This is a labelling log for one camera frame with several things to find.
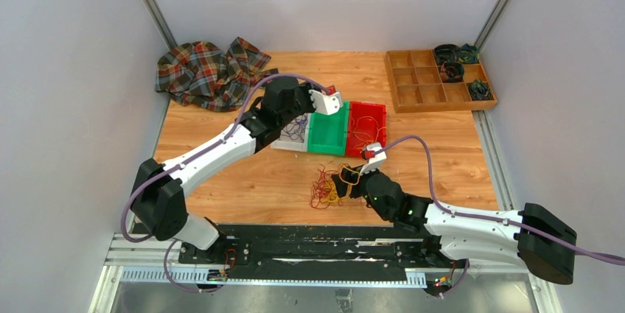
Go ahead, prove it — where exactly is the coloured cable pile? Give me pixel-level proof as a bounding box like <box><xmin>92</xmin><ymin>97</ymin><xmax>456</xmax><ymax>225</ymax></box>
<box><xmin>309</xmin><ymin>163</ymin><xmax>361</xmax><ymax>211</ymax></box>

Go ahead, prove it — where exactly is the yellow cable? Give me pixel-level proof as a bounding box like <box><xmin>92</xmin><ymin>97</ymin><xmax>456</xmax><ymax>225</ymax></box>
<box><xmin>349</xmin><ymin>114</ymin><xmax>388</xmax><ymax>150</ymax></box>

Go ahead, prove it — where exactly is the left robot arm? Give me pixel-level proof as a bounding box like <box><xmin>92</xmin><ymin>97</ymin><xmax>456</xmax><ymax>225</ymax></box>
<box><xmin>121</xmin><ymin>74</ymin><xmax>343</xmax><ymax>264</ymax></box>

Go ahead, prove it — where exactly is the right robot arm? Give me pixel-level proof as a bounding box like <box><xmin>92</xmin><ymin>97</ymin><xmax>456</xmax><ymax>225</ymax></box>
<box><xmin>330</xmin><ymin>169</ymin><xmax>577</xmax><ymax>285</ymax></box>

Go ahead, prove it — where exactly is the white plastic bin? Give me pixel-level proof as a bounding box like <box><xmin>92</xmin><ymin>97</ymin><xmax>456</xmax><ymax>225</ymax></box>
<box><xmin>270</xmin><ymin>113</ymin><xmax>311</xmax><ymax>152</ymax></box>

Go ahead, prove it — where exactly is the green plastic bin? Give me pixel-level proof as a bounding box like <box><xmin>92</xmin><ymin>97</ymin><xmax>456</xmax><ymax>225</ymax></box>
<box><xmin>307</xmin><ymin>101</ymin><xmax>349</xmax><ymax>156</ymax></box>

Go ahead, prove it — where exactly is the red plastic bin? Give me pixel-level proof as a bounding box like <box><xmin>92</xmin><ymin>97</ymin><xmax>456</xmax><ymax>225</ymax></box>
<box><xmin>345</xmin><ymin>101</ymin><xmax>387</xmax><ymax>158</ymax></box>

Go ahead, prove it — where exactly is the plaid cloth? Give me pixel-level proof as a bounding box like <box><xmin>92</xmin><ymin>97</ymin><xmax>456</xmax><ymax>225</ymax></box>
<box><xmin>154</xmin><ymin>37</ymin><xmax>279</xmax><ymax>112</ymax></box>

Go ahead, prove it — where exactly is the wooden compartment tray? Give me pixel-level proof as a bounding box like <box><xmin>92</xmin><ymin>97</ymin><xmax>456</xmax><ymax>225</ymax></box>
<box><xmin>385</xmin><ymin>49</ymin><xmax>497</xmax><ymax>113</ymax></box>

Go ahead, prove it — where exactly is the dark coil middle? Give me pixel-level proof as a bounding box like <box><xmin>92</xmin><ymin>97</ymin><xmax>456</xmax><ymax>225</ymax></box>
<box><xmin>439</xmin><ymin>61</ymin><xmax>465</xmax><ymax>83</ymax></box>

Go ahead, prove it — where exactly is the black coil top left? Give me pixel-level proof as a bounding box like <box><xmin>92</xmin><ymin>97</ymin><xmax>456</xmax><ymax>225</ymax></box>
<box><xmin>433</xmin><ymin>43</ymin><xmax>461</xmax><ymax>66</ymax></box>

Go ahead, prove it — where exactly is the green coil lower right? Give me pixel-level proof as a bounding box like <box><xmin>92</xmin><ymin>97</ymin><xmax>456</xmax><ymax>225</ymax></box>
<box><xmin>467</xmin><ymin>79</ymin><xmax>494</xmax><ymax>101</ymax></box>

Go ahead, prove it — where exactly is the green coil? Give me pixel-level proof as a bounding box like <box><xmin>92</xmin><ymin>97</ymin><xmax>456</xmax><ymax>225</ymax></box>
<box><xmin>467</xmin><ymin>79</ymin><xmax>494</xmax><ymax>101</ymax></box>
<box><xmin>458</xmin><ymin>43</ymin><xmax>481</xmax><ymax>64</ymax></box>

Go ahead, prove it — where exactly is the green coil top right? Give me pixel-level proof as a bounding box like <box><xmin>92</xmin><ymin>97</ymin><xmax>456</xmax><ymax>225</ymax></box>
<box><xmin>458</xmin><ymin>43</ymin><xmax>481</xmax><ymax>64</ymax></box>

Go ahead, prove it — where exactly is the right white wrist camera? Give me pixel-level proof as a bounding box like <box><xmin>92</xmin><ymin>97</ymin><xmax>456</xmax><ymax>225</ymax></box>
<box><xmin>359</xmin><ymin>142</ymin><xmax>387</xmax><ymax>175</ymax></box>

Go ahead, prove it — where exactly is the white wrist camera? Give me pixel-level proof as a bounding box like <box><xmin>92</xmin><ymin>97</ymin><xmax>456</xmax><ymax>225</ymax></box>
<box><xmin>309</xmin><ymin>90</ymin><xmax>343</xmax><ymax>116</ymax></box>
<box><xmin>359</xmin><ymin>142</ymin><xmax>387</xmax><ymax>175</ymax></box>

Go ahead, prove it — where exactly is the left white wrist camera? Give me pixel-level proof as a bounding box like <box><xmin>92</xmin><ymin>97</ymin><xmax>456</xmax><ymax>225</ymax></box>
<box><xmin>309</xmin><ymin>90</ymin><xmax>343</xmax><ymax>116</ymax></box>

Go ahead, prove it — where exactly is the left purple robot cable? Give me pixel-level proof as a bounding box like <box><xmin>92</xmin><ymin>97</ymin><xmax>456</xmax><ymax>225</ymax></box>
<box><xmin>119</xmin><ymin>72</ymin><xmax>338</xmax><ymax>295</ymax></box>

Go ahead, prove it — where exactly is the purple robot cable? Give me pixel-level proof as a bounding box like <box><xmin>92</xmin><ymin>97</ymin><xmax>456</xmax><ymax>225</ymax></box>
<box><xmin>119</xmin><ymin>72</ymin><xmax>338</xmax><ymax>295</ymax></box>
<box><xmin>366</xmin><ymin>135</ymin><xmax>625</xmax><ymax>298</ymax></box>

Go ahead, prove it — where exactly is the aluminium frame rail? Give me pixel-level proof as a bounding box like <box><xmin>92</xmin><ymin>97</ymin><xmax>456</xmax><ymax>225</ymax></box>
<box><xmin>89</xmin><ymin>225</ymin><xmax>562</xmax><ymax>312</ymax></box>

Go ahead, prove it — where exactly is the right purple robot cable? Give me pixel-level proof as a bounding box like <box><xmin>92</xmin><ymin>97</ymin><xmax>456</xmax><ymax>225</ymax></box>
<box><xmin>366</xmin><ymin>135</ymin><xmax>625</xmax><ymax>298</ymax></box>

